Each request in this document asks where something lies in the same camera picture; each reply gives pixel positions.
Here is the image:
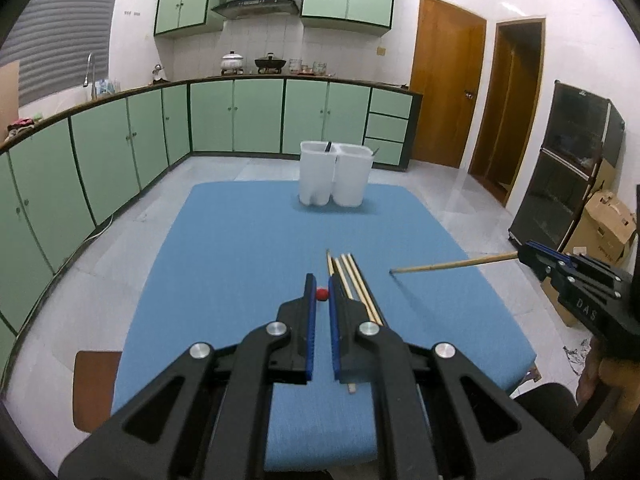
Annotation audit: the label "crumpled paper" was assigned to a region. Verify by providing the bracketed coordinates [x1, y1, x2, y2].
[564, 339, 592, 377]

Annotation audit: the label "red cloth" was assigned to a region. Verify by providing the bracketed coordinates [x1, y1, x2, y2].
[5, 117, 40, 139]

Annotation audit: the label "floor cable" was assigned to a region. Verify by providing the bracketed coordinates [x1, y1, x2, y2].
[59, 212, 117, 273]

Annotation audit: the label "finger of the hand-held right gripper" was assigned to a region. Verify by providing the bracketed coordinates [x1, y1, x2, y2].
[524, 241, 633, 293]
[518, 245, 573, 291]

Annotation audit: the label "wooden doorway frame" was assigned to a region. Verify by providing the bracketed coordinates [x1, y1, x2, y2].
[467, 17, 547, 207]

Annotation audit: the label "black cabinet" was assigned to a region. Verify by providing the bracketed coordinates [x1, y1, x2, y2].
[508, 80, 626, 257]

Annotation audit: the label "green lower kitchen cabinets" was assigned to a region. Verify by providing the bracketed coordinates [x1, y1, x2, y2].
[0, 76, 424, 361]

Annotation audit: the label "grey window blind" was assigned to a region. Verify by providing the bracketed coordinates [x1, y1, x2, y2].
[0, 0, 127, 111]

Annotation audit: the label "black wok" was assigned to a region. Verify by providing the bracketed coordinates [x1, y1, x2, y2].
[254, 52, 288, 75]

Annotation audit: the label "white cooking pot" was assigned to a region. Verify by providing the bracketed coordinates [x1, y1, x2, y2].
[220, 51, 246, 75]

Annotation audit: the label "wooden chopstick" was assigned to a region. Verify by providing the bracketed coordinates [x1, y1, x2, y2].
[326, 249, 358, 394]
[341, 255, 375, 322]
[389, 252, 520, 275]
[348, 254, 385, 326]
[332, 256, 353, 302]

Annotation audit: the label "wooden door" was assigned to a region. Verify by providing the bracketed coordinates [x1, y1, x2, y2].
[408, 0, 487, 169]

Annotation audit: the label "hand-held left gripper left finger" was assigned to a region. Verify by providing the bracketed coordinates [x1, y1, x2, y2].
[59, 274, 317, 480]

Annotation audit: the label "blue table mat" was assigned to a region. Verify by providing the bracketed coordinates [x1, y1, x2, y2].
[111, 182, 537, 472]

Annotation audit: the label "wooden board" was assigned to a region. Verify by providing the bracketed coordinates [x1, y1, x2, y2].
[0, 60, 21, 125]

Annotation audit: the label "glass jars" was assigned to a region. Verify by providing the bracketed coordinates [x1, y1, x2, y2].
[289, 58, 329, 75]

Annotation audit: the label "white plastic utensil holder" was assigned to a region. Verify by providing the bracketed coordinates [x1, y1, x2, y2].
[298, 140, 374, 208]

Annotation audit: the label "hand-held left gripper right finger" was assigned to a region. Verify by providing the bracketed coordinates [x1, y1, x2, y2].
[327, 276, 586, 480]

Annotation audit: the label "cardboard box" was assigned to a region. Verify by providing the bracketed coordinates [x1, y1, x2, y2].
[541, 160, 639, 327]

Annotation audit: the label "metal faucet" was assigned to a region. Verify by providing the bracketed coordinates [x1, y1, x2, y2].
[83, 52, 99, 101]

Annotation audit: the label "range hood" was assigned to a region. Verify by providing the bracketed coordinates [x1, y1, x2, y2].
[210, 0, 300, 21]

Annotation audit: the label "person's right hand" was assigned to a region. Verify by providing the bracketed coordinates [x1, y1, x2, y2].
[575, 337, 640, 411]

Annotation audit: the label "wooden stool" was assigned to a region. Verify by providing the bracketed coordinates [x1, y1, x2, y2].
[73, 350, 123, 434]

